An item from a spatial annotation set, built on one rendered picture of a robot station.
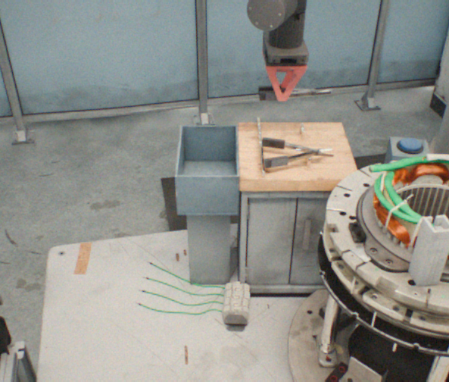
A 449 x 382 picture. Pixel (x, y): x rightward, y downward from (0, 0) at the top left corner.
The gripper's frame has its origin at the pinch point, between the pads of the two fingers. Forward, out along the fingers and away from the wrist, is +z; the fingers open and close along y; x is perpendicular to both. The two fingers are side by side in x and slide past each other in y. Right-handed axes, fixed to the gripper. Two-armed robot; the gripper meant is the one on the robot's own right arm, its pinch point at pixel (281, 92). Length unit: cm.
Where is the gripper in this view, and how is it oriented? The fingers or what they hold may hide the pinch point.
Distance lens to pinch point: 98.8
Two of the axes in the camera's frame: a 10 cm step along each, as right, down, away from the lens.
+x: 10.0, -0.1, 0.3
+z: -0.1, 8.0, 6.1
